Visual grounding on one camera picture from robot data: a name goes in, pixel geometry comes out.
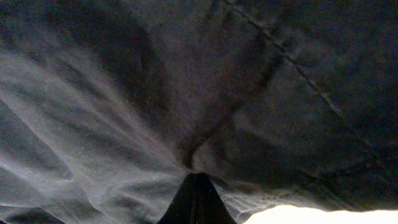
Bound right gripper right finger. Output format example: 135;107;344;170
196;174;236;224

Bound navy blue shorts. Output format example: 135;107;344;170
1;0;397;223

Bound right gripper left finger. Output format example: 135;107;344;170
157;174;197;224

